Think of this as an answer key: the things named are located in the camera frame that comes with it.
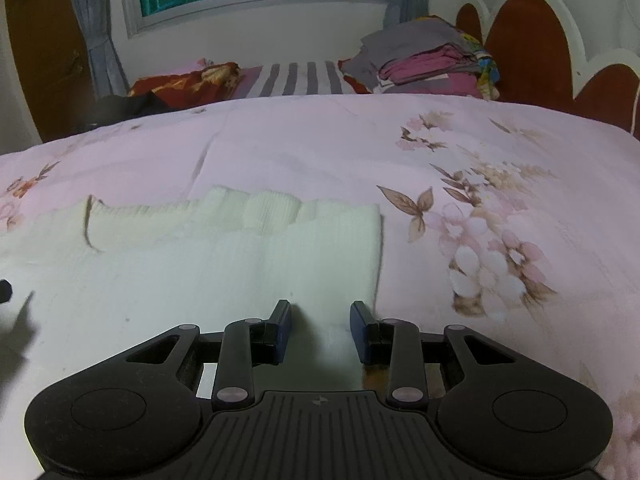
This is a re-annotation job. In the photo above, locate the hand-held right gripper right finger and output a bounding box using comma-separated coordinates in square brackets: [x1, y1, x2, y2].
[349, 300, 517, 412]

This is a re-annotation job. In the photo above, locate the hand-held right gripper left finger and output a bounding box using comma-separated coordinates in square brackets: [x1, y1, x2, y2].
[125, 299, 293, 412]

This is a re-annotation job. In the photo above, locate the white knit sweater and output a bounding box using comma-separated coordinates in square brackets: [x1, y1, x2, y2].
[0, 185, 385, 397]

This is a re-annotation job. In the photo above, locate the pile of folded clothes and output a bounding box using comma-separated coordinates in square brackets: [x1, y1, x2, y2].
[339, 14, 502, 102]

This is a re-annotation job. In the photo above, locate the pink floral blanket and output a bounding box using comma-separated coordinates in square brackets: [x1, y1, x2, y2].
[0, 92, 640, 480]

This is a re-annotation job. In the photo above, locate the black cloth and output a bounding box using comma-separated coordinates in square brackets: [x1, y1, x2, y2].
[92, 93, 179, 127]

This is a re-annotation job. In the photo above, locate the brown wooden door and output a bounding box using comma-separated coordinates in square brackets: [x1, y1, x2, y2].
[4, 0, 102, 144]

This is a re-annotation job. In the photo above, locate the grey striped bed sheet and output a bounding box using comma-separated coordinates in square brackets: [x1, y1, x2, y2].
[234, 60, 362, 99]

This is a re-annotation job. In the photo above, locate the red patterned cloth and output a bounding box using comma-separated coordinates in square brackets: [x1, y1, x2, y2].
[127, 61, 244, 102]

